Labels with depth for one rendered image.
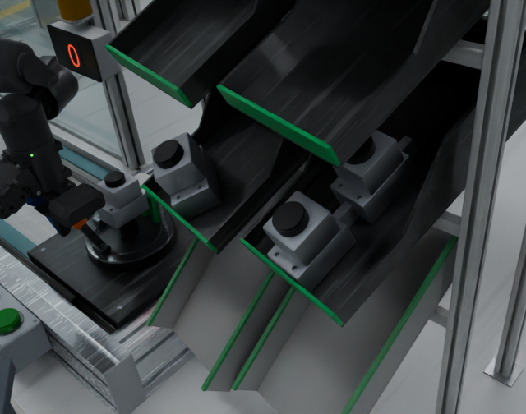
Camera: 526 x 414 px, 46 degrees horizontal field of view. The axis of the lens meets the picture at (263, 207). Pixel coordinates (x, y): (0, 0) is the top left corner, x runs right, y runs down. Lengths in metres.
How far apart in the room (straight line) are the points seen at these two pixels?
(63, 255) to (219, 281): 0.32
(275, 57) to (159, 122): 1.02
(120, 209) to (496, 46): 0.61
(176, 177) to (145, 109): 0.99
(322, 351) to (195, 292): 0.20
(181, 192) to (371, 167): 0.20
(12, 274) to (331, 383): 0.56
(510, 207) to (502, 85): 0.75
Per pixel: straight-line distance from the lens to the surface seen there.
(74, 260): 1.00
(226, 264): 0.77
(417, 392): 0.90
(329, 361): 0.68
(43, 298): 0.98
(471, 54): 0.48
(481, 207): 0.54
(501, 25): 0.47
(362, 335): 0.66
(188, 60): 0.56
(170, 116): 1.55
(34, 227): 1.19
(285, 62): 0.51
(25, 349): 0.95
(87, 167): 1.25
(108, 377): 0.84
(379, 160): 0.53
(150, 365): 0.89
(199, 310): 0.79
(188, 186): 0.63
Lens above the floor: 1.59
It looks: 37 degrees down
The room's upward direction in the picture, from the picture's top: 7 degrees counter-clockwise
